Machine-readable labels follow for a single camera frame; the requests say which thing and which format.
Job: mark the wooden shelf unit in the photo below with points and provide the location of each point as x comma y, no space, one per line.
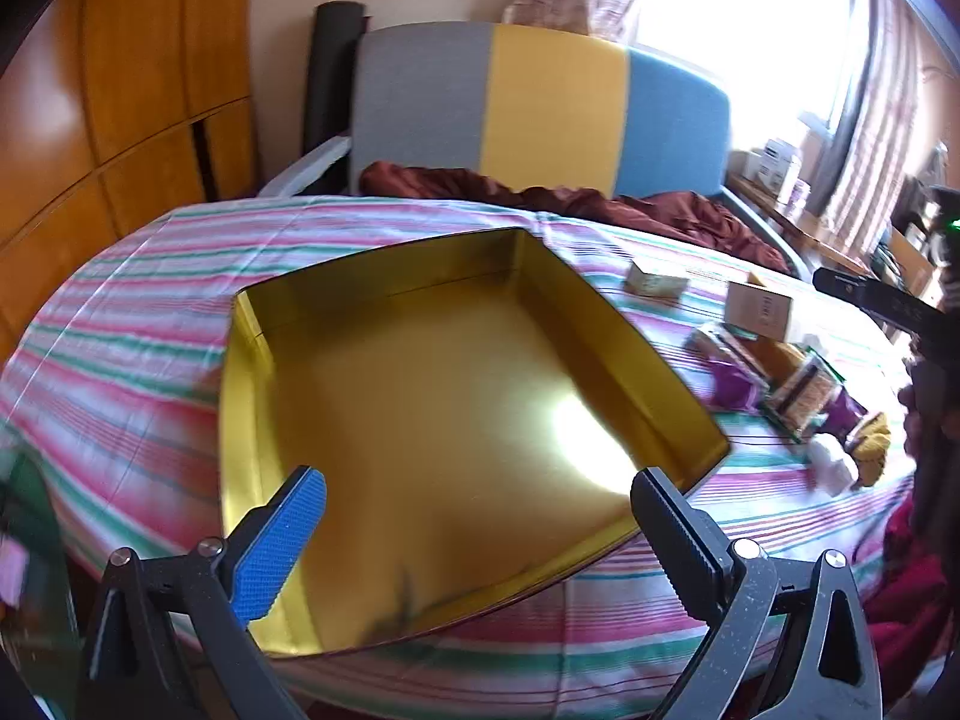
907,262

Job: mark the white cardboard box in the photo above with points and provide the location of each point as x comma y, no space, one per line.
776,165

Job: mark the green glass table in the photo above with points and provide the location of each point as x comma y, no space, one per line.
45,615

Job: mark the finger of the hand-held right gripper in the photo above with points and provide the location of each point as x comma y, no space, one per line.
870,298

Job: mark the pink red quilt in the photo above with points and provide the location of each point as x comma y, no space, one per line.
911,600

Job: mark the pink striped curtain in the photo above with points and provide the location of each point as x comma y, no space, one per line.
877,127

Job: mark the dark red blanket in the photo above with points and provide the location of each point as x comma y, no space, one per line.
675,217

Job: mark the wooden desk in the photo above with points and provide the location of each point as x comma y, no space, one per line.
817,232

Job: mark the window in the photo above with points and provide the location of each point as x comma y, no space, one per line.
750,30

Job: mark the purple snack packet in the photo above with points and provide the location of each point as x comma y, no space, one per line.
845,412
731,384

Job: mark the gold tin box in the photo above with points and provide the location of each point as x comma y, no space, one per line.
450,405

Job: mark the pink jar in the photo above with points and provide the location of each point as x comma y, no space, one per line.
799,193

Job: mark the grey bed rail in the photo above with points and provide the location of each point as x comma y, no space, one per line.
780,240

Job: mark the green-edged snack bar packet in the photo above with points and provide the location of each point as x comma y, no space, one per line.
806,390

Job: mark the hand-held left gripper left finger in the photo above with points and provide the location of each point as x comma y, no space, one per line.
277,540

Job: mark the silver snack bar packet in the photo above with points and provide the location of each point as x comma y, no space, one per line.
724,349

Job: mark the green white box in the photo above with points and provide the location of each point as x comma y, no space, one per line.
656,281

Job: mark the small white box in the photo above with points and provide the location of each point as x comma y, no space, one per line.
748,166

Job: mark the white bed rail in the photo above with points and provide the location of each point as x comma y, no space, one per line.
307,165

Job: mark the white medicine box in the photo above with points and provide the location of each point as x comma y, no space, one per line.
761,311

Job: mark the pink object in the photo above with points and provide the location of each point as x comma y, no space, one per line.
11,566

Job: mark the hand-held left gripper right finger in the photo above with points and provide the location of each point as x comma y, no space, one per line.
675,532

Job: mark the black rolled mat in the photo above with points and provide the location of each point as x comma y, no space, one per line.
330,75

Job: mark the wooden wardrobe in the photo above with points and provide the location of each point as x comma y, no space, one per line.
135,75

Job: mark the white item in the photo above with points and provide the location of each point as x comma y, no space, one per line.
832,465

